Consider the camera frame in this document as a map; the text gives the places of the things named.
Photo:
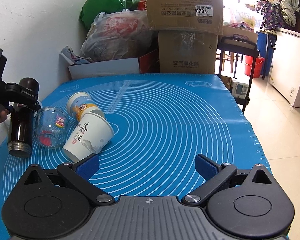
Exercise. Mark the white chest freezer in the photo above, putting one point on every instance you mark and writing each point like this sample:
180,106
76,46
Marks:
285,74

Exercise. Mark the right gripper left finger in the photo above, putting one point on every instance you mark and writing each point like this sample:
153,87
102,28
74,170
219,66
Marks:
76,176

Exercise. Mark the black metal chair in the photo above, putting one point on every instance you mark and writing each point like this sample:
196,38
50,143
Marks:
243,47

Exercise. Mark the white calligraphy paper cup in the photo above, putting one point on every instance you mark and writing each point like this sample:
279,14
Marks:
90,135

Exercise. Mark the purple floral bag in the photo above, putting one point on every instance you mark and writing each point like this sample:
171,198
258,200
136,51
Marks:
272,16

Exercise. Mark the blue orange paper cup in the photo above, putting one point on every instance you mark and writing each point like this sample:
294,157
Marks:
80,104

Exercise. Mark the upper cardboard box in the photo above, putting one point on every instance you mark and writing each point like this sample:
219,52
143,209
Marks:
188,15

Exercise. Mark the lower cardboard box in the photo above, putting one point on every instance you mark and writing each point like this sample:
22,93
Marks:
187,52

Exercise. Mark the cardboard box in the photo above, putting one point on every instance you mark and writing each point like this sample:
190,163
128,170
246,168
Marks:
187,52
188,15

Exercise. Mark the white open box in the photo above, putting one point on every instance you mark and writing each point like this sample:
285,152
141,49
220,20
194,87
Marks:
80,68

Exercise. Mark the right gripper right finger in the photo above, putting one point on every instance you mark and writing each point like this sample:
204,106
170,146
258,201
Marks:
217,178

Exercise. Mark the black thermos bottle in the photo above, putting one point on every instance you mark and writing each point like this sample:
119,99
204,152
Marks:
22,117

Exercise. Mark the clear glass jar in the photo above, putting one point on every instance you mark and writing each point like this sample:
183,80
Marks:
51,127

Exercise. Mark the clear plastic bag red contents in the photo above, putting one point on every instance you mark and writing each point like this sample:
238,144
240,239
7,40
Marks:
120,35

